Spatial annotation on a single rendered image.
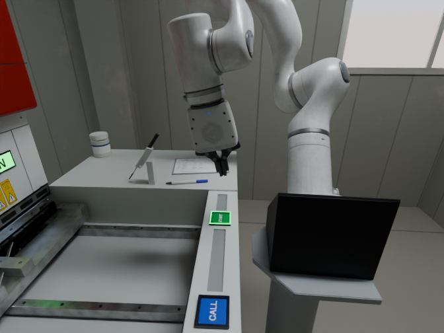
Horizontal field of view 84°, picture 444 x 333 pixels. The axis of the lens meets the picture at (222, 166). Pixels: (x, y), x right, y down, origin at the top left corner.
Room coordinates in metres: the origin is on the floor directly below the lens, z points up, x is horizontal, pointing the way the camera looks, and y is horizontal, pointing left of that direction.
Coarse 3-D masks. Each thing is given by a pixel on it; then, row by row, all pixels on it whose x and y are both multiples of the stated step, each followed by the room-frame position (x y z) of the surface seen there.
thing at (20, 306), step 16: (16, 304) 0.37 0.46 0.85; (32, 304) 0.37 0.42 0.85; (48, 304) 0.37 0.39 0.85; (64, 304) 0.37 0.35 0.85; (80, 304) 0.37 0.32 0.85; (96, 304) 0.37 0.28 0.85; (112, 304) 0.37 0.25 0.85; (128, 304) 0.37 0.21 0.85; (144, 304) 0.37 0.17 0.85; (144, 320) 0.36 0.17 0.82; (160, 320) 0.35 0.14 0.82; (176, 320) 0.35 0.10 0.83
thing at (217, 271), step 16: (208, 192) 0.68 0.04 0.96; (224, 192) 0.68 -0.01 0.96; (208, 208) 0.59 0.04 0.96; (224, 208) 0.60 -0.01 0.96; (208, 224) 0.52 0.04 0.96; (208, 240) 0.46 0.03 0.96; (224, 240) 0.46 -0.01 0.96; (208, 256) 0.41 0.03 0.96; (224, 256) 0.41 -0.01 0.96; (208, 272) 0.36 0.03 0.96; (224, 272) 0.36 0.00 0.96; (192, 288) 0.33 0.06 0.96; (208, 288) 0.33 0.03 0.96; (224, 288) 0.33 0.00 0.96; (192, 304) 0.29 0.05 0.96; (192, 320) 0.26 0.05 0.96; (240, 320) 0.26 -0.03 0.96
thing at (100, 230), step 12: (84, 228) 0.64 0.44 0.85; (96, 228) 0.64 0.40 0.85; (108, 228) 0.64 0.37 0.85; (120, 228) 0.64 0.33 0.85; (132, 228) 0.64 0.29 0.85; (144, 228) 0.64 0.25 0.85; (156, 228) 0.64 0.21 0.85; (168, 228) 0.64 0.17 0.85; (180, 228) 0.64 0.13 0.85; (192, 228) 0.64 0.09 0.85
